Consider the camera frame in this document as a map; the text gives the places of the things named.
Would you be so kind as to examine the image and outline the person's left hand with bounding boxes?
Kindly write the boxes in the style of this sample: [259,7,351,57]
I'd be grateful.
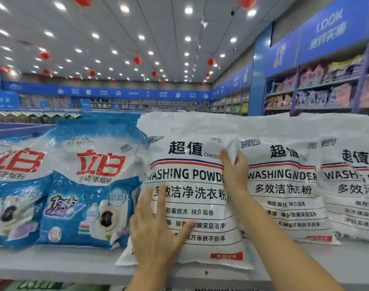
[128,185,197,278]

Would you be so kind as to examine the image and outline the person's right hand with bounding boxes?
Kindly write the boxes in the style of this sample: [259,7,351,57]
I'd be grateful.
[219,148,252,207]

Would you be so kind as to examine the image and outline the grey metal shelf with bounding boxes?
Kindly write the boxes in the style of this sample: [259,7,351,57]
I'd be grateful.
[0,109,369,287]

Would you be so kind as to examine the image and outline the person's right forearm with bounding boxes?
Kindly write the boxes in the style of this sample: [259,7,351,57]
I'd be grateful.
[232,191,347,291]

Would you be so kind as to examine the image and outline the blue pillar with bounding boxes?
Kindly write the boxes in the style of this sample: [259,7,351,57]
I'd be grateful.
[247,24,274,116]

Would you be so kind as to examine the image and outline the row of green boxes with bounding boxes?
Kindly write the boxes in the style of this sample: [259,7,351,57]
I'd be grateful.
[0,110,83,124]

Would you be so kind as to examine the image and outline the rows of round ceiling lights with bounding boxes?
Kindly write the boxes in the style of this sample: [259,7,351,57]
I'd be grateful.
[0,0,258,73]

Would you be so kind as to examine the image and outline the large blue hanging sign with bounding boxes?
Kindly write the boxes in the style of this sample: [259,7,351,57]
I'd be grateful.
[0,88,21,110]

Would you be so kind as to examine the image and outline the rows of small red lanterns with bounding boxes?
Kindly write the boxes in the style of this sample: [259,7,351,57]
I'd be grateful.
[0,50,217,82]

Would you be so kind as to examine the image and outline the wall shelf of detergent bottles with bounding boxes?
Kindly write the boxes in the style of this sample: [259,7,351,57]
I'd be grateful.
[211,50,369,114]

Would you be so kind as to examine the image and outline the blue wall sign band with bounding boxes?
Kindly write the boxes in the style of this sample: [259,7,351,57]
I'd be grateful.
[1,80,212,102]

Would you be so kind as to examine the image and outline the blue wall shelving unit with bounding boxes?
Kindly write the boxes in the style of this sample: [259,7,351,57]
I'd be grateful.
[209,0,369,117]

